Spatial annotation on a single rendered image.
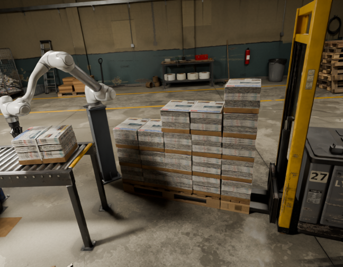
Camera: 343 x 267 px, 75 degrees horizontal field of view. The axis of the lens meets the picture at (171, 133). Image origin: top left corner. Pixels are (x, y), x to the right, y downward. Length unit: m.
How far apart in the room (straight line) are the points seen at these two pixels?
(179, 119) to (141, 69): 6.93
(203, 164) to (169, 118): 0.57
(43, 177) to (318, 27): 2.15
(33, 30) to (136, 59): 3.82
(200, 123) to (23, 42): 9.09
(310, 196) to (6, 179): 2.42
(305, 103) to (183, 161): 1.19
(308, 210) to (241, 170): 0.61
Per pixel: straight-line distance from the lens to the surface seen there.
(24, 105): 2.04
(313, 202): 2.24
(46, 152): 2.08
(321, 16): 1.74
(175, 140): 2.22
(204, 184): 2.39
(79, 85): 8.57
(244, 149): 2.13
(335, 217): 2.36
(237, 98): 1.97
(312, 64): 1.75
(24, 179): 2.11
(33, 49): 10.34
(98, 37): 9.26
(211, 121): 2.06
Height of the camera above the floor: 1.69
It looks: 23 degrees down
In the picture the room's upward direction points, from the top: 4 degrees counter-clockwise
